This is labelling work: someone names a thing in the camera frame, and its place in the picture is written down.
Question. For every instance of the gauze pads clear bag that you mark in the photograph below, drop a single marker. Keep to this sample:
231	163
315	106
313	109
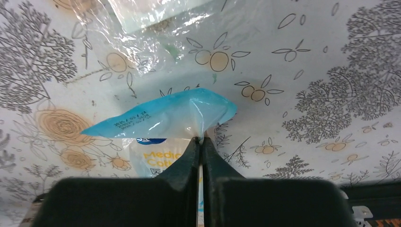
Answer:
141	35

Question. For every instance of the blue cotton ball bag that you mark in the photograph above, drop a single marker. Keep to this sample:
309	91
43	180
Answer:
156	133

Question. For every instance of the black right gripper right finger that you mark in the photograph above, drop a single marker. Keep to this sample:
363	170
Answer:
231	200

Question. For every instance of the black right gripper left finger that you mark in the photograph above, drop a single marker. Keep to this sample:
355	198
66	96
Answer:
168	200

